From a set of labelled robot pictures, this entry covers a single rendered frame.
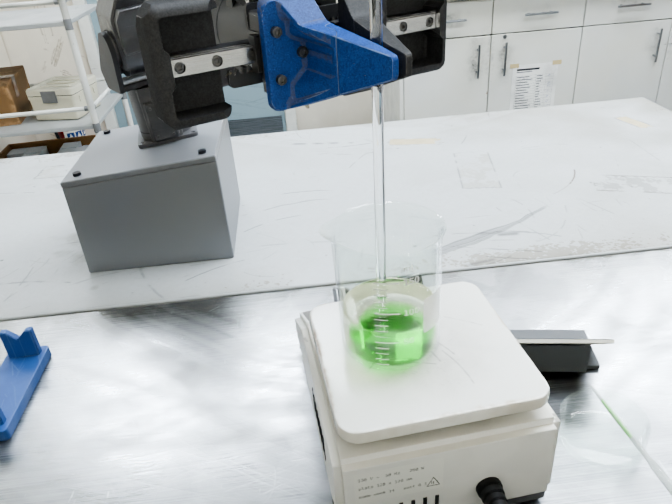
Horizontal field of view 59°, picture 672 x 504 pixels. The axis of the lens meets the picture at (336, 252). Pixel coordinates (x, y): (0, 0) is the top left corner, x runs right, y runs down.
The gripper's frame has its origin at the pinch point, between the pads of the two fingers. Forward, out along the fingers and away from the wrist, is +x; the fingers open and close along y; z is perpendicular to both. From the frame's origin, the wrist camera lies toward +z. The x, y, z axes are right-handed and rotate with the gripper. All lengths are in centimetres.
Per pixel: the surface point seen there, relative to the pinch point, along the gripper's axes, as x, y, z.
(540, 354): 3.6, 12.8, -23.4
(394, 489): 8.4, -4.3, -21.2
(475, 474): 10.0, 0.1, -21.4
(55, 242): -45, -15, -26
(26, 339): -22.0, -19.9, -23.2
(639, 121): -27, 69, -25
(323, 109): -255, 142, -91
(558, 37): -157, 208, -51
